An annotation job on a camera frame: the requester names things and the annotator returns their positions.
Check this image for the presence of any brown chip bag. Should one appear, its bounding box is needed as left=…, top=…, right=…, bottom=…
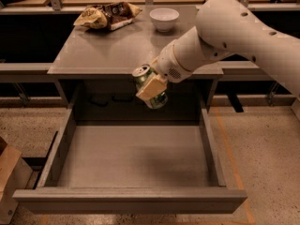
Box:
left=73, top=2, right=142, bottom=31

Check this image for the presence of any green soda can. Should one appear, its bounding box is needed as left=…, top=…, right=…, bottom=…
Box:
left=132, top=64, right=168, bottom=109

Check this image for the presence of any grey drawer cabinet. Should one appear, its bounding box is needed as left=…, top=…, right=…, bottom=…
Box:
left=49, top=6, right=222, bottom=124

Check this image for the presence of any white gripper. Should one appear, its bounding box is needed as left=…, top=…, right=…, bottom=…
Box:
left=136, top=40, right=192, bottom=101

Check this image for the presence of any grey metal rail frame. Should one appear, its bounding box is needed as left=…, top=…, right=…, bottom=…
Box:
left=0, top=3, right=296, bottom=83

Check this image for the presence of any grey open top drawer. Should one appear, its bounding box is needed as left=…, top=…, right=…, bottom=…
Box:
left=13, top=109, right=247, bottom=214

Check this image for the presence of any brown cardboard box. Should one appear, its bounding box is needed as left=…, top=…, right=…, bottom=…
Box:
left=0, top=137, right=32, bottom=225

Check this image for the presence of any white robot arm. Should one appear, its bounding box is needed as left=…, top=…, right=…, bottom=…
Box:
left=137, top=0, right=300, bottom=101

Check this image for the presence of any white ceramic bowl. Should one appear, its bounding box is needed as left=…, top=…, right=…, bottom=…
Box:
left=150, top=7, right=179, bottom=32

